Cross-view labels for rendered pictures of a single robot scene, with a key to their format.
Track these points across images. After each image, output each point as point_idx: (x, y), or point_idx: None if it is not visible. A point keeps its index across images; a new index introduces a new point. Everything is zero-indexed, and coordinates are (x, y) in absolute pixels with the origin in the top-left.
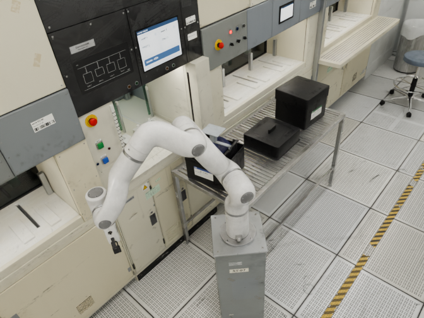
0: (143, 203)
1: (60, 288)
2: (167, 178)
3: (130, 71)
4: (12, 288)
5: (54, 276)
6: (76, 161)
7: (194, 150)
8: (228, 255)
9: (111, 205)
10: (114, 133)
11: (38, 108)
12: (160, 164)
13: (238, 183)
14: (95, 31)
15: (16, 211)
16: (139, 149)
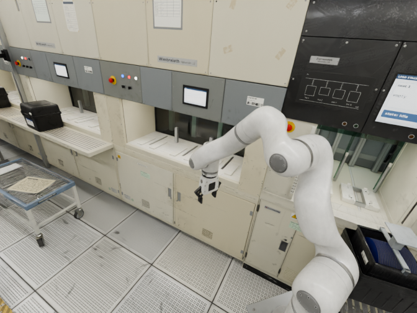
0: (283, 225)
1: (202, 208)
2: None
3: (357, 110)
4: (186, 179)
5: (203, 198)
6: (258, 146)
7: (273, 158)
8: None
9: (200, 152)
10: None
11: (257, 89)
12: None
13: (316, 275)
14: (347, 51)
15: (228, 157)
16: (242, 125)
